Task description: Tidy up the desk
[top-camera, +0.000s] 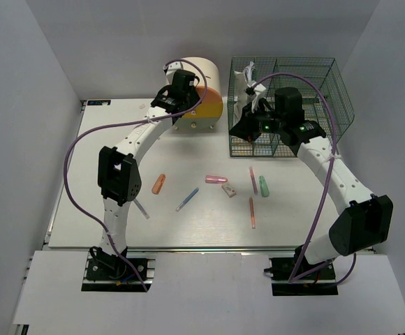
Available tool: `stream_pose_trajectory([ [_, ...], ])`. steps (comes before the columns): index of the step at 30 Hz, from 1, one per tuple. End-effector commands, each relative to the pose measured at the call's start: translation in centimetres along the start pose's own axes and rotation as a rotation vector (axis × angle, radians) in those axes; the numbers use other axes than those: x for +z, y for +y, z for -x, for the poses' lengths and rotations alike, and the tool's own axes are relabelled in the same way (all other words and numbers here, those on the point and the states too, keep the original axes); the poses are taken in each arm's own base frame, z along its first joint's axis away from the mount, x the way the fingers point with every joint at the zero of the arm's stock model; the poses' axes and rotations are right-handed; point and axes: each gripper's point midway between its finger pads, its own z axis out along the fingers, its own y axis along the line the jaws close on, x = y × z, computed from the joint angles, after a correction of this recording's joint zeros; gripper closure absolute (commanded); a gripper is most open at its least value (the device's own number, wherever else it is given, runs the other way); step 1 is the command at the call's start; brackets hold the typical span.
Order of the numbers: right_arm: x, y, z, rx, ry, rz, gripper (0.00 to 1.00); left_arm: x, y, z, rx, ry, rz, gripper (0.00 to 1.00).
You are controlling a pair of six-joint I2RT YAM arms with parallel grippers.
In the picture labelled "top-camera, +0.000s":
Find round drawer storage box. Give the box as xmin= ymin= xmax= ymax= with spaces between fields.
xmin=173 ymin=57 xmax=223 ymax=131

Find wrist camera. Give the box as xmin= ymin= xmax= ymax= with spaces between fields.
xmin=163 ymin=61 xmax=183 ymax=84
xmin=246 ymin=81 xmax=267 ymax=113

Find black label sticker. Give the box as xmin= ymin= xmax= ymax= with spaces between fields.
xmin=87 ymin=100 xmax=111 ymax=106

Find orange highlighter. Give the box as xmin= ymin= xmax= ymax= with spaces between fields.
xmin=152 ymin=174 xmax=166 ymax=195

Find purple pen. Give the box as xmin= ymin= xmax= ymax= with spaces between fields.
xmin=133 ymin=199 xmax=149 ymax=219

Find green highlighter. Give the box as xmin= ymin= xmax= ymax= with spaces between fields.
xmin=259 ymin=175 xmax=270 ymax=198

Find pink pen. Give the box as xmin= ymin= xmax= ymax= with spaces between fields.
xmin=249 ymin=166 xmax=258 ymax=195

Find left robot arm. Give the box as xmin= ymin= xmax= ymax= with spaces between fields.
xmin=98 ymin=69 xmax=200 ymax=278

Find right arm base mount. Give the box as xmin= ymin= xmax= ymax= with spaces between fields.
xmin=263 ymin=258 xmax=338 ymax=297

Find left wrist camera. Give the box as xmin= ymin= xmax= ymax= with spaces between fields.
xmin=163 ymin=61 xmax=183 ymax=84

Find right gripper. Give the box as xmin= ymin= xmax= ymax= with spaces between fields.
xmin=230 ymin=100 xmax=286 ymax=142

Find green wire mesh organizer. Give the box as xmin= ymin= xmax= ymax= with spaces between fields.
xmin=227 ymin=57 xmax=355 ymax=158

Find white paper booklet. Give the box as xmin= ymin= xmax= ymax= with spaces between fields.
xmin=228 ymin=61 xmax=256 ymax=126

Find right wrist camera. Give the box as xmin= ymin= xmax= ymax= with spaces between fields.
xmin=246 ymin=81 xmax=267 ymax=113

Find pink highlighter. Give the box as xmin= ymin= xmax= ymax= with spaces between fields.
xmin=205 ymin=175 xmax=228 ymax=184

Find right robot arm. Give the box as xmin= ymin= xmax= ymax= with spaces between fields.
xmin=229 ymin=84 xmax=393 ymax=278

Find blue pen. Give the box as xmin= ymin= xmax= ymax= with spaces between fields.
xmin=175 ymin=187 xmax=200 ymax=212

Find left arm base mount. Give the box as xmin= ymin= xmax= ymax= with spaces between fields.
xmin=81 ymin=255 xmax=156 ymax=293

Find orange pen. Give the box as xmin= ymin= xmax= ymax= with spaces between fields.
xmin=249 ymin=197 xmax=256 ymax=229

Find white eraser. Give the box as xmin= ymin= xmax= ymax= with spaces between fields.
xmin=221 ymin=182 xmax=237 ymax=198

